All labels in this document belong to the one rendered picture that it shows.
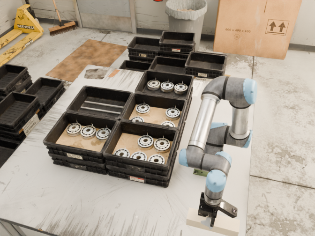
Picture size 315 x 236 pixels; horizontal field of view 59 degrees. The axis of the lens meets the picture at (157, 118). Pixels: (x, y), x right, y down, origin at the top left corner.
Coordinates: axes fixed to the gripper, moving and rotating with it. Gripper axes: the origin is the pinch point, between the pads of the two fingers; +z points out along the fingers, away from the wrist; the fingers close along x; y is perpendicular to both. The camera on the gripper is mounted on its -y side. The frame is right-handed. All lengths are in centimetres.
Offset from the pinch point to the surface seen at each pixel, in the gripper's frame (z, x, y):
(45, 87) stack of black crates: 55, -132, 195
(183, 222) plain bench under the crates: 23.2, -6.8, 14.7
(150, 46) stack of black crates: 56, -243, 110
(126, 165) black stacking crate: 8, -25, 54
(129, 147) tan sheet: 10, -41, 58
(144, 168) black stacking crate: 7.0, -24.9, 42.7
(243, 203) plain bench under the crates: 23.3, -27.0, -15.8
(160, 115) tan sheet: 10, -74, 47
